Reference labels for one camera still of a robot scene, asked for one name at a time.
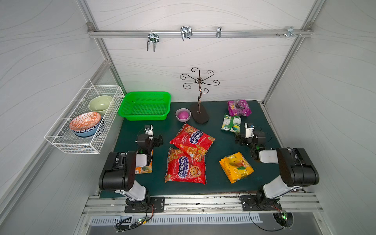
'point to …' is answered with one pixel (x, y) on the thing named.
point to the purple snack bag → (239, 107)
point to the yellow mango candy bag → (235, 167)
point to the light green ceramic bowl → (100, 104)
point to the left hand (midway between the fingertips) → (155, 133)
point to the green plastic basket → (146, 105)
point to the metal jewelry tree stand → (199, 110)
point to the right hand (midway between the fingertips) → (243, 131)
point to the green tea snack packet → (231, 123)
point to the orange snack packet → (147, 169)
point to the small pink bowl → (183, 114)
